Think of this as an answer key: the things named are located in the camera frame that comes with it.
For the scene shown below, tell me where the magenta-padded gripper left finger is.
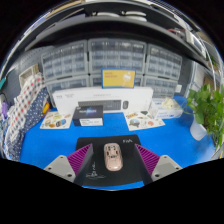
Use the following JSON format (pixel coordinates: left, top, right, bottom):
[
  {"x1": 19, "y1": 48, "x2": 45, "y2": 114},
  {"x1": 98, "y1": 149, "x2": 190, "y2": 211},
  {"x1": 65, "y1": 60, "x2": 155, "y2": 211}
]
[{"x1": 44, "y1": 143, "x2": 95, "y2": 187}]

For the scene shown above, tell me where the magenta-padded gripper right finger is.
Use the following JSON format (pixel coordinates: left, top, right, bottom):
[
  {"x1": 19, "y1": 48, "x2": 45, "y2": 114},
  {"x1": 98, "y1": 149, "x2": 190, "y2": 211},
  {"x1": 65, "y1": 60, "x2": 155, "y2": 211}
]
[{"x1": 133, "y1": 144, "x2": 184, "y2": 186}]

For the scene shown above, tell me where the black mouse pad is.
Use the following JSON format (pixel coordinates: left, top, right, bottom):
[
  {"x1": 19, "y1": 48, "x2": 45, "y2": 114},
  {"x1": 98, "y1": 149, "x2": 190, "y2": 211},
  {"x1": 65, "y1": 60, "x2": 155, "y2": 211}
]
[{"x1": 73, "y1": 134, "x2": 153, "y2": 188}]

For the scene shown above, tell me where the small white sticker sheet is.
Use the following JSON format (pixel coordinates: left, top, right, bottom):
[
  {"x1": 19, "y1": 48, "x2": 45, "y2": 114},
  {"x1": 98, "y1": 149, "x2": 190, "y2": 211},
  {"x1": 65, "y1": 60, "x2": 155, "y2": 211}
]
[{"x1": 39, "y1": 110, "x2": 73, "y2": 130}]

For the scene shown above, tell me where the large white sticker sheet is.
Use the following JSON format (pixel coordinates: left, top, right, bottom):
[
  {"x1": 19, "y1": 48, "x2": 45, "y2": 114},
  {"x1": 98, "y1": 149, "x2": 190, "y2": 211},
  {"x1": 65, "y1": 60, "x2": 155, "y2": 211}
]
[{"x1": 123, "y1": 110, "x2": 166, "y2": 132}]

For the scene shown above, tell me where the white and blue carton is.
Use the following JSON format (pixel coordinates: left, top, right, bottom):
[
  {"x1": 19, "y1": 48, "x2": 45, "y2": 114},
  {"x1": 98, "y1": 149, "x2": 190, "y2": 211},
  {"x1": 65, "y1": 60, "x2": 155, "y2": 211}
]
[{"x1": 149, "y1": 98, "x2": 184, "y2": 120}]

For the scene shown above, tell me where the navy white-dotted cloth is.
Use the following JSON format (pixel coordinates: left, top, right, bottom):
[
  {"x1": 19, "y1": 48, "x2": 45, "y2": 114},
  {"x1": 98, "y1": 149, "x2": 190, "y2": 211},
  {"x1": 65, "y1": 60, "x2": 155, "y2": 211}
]
[{"x1": 9, "y1": 87, "x2": 49, "y2": 161}]

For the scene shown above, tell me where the small black product box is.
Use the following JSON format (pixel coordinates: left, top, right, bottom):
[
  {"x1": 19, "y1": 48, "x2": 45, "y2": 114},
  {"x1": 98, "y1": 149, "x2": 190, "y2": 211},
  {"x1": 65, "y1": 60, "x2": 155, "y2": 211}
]
[{"x1": 72, "y1": 105, "x2": 105, "y2": 128}]

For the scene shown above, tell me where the crumpled cream tissue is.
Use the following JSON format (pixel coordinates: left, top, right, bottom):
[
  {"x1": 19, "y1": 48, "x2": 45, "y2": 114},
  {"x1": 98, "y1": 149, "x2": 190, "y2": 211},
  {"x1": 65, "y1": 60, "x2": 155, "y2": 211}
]
[{"x1": 161, "y1": 97, "x2": 178, "y2": 110}]

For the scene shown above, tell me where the long white keyboard box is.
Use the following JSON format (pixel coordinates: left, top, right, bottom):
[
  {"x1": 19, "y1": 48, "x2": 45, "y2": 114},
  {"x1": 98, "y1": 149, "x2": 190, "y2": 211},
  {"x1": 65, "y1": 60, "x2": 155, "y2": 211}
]
[{"x1": 51, "y1": 86, "x2": 154, "y2": 116}]

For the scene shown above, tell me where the green plant in white pot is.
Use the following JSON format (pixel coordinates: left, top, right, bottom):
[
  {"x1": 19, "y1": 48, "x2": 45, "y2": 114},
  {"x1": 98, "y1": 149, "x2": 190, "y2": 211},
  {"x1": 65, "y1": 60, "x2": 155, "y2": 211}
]
[{"x1": 182, "y1": 83, "x2": 224, "y2": 153}]

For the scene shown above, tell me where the white red-blue patterned cloth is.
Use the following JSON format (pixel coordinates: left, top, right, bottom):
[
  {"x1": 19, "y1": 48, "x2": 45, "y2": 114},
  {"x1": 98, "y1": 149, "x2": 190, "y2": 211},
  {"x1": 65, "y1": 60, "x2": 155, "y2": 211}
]
[{"x1": 8, "y1": 73, "x2": 44, "y2": 144}]

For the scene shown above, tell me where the small purple object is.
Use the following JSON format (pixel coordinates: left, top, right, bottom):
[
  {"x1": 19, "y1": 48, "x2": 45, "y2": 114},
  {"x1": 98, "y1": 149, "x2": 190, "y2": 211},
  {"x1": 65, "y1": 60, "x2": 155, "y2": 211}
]
[{"x1": 0, "y1": 101, "x2": 8, "y2": 119}]

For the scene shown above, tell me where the yellow card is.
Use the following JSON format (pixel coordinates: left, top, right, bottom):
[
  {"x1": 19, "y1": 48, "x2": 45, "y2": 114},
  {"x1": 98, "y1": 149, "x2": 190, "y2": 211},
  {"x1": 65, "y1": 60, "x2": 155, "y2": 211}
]
[{"x1": 100, "y1": 68, "x2": 137, "y2": 89}]

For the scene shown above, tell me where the light wooden frame box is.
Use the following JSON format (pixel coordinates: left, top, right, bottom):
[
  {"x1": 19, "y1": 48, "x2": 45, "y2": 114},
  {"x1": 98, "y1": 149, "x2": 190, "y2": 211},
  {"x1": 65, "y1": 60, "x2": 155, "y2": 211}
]
[{"x1": 18, "y1": 63, "x2": 40, "y2": 88}]

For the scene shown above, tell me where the grey wall shelf unit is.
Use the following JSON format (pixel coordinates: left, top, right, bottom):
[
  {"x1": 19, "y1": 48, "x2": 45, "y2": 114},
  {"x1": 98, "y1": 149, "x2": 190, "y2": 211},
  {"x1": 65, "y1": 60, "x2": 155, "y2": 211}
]
[{"x1": 19, "y1": 0, "x2": 214, "y2": 68}]

